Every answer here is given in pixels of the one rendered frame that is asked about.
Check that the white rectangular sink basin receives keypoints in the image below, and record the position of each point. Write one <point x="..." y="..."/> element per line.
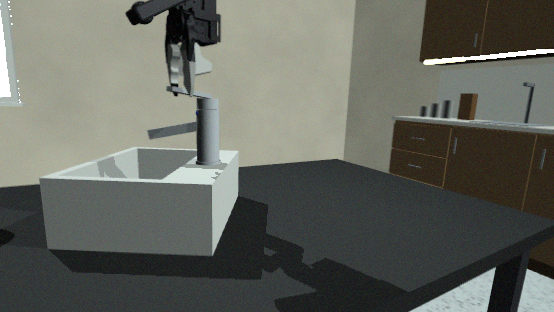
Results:
<point x="121" y="203"/>

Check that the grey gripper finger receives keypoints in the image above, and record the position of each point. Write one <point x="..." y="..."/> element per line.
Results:
<point x="174" y="61"/>
<point x="193" y="62"/>

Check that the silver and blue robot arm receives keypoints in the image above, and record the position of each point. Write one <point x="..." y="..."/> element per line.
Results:
<point x="143" y="12"/>

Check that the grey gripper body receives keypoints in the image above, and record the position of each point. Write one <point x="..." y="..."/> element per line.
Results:
<point x="204" y="20"/>

